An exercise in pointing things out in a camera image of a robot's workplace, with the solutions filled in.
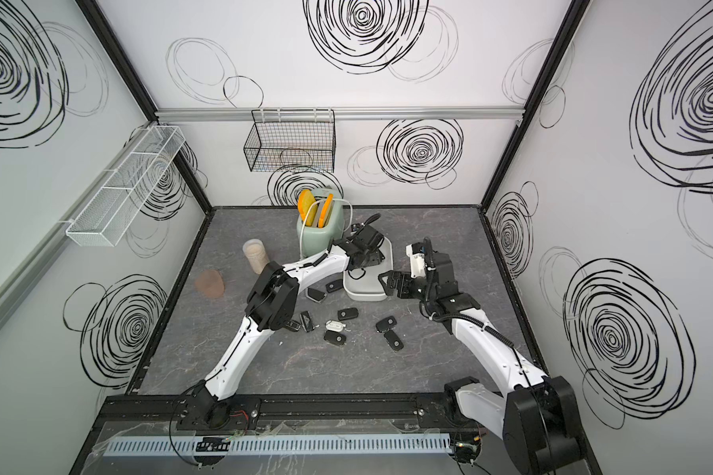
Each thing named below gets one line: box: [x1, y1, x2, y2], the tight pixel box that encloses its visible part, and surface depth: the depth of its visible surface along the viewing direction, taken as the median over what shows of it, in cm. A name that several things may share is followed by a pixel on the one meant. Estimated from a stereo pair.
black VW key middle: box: [337, 306, 359, 321], surface depth 92 cm
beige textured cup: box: [242, 238, 271, 276], surface depth 97 cm
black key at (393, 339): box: [383, 329, 405, 352], surface depth 87 cm
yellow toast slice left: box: [297, 189, 318, 227], surface depth 95 cm
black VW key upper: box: [325, 279, 344, 293], surface depth 98 cm
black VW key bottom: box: [322, 329, 347, 346], surface depth 87 cm
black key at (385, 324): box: [375, 315, 398, 333], surface depth 91 cm
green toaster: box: [297, 188, 346, 261], surface depth 96 cm
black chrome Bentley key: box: [299, 310, 314, 333], surface depth 89 cm
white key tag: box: [324, 319, 347, 332], surface depth 90 cm
